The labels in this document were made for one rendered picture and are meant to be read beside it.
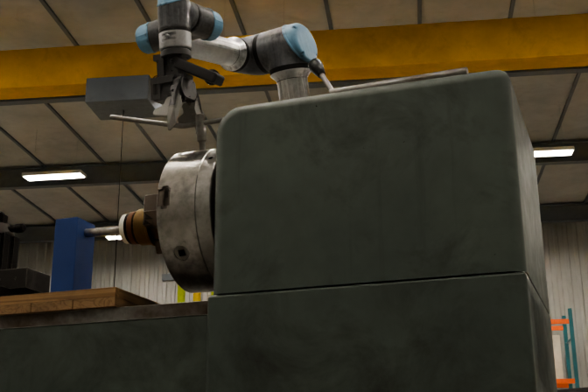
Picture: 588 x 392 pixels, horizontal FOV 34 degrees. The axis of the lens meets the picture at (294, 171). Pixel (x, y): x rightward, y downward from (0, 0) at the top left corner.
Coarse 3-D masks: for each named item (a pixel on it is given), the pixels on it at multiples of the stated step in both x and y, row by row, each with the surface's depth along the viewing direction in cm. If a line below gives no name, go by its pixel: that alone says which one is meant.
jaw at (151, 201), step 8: (160, 192) 201; (168, 192) 200; (144, 200) 203; (152, 200) 203; (160, 200) 200; (168, 200) 200; (144, 208) 203; (152, 208) 202; (144, 216) 207; (152, 216) 205; (144, 224) 210; (152, 224) 210
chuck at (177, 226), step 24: (168, 168) 204; (192, 168) 201; (192, 192) 197; (168, 216) 198; (192, 216) 196; (168, 240) 198; (192, 240) 197; (168, 264) 200; (192, 264) 199; (192, 288) 206
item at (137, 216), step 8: (128, 216) 216; (136, 216) 214; (128, 224) 214; (136, 224) 213; (128, 232) 214; (136, 232) 213; (144, 232) 213; (152, 232) 213; (128, 240) 215; (136, 240) 214; (144, 240) 214; (152, 240) 214
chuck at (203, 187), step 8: (208, 152) 206; (208, 160) 202; (200, 168) 201; (208, 168) 200; (200, 176) 199; (208, 176) 198; (200, 184) 198; (208, 184) 197; (200, 192) 197; (208, 192) 196; (200, 200) 196; (208, 200) 196; (200, 208) 196; (208, 208) 195; (200, 216) 196; (208, 216) 195; (200, 224) 196; (208, 224) 195; (200, 232) 196; (208, 232) 195; (200, 240) 196; (208, 240) 196; (208, 248) 196; (208, 256) 197; (208, 264) 198
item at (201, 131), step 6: (198, 114) 215; (204, 114) 216; (198, 120) 215; (198, 126) 215; (204, 126) 215; (198, 132) 214; (204, 132) 215; (198, 138) 214; (204, 138) 214; (204, 144) 214
